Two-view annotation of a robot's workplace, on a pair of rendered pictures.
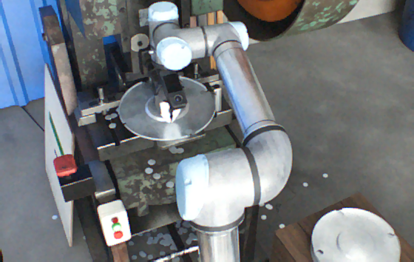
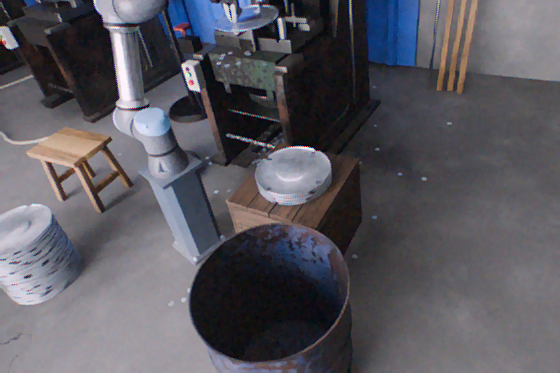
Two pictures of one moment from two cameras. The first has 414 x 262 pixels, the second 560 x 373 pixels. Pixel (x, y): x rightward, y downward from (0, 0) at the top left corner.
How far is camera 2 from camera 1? 1.65 m
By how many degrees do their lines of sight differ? 47
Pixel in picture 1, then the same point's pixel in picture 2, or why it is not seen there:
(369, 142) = (506, 184)
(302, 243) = not seen: hidden behind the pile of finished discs
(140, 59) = not seen: outside the picture
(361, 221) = (317, 164)
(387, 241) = (310, 182)
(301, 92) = (503, 124)
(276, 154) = not seen: outside the picture
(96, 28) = not seen: outside the picture
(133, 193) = (218, 69)
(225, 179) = not seen: outside the picture
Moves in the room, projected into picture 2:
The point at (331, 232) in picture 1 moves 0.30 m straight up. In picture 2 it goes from (291, 156) to (280, 89)
